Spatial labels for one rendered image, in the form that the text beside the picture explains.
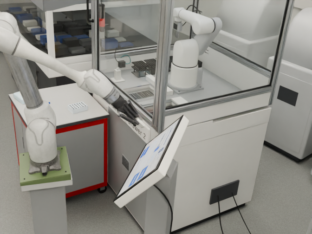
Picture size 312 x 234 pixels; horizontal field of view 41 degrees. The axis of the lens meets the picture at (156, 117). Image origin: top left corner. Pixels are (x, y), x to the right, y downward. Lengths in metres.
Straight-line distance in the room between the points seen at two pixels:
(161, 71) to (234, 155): 1.01
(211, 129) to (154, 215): 0.84
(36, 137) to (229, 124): 1.28
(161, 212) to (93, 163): 1.23
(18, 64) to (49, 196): 0.78
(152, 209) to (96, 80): 0.73
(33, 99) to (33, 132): 0.22
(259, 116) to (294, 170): 1.22
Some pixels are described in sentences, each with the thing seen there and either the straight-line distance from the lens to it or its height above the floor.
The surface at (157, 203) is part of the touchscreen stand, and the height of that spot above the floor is 0.86.
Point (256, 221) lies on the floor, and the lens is 3.44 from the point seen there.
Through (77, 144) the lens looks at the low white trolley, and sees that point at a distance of 3.11.
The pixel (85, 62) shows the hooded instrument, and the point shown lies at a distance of 3.64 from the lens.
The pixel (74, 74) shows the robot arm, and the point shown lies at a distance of 2.36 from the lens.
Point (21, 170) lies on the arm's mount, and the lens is 2.49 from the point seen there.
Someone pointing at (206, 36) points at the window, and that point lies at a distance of 2.44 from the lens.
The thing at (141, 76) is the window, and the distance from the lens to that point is 2.59.
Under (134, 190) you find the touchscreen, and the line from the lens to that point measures 1.87.
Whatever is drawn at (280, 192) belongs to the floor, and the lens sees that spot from 3.80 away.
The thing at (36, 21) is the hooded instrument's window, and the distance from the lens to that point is 3.70.
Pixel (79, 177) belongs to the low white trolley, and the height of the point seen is 0.25.
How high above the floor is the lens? 2.23
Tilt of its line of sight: 29 degrees down
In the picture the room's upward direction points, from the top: 4 degrees clockwise
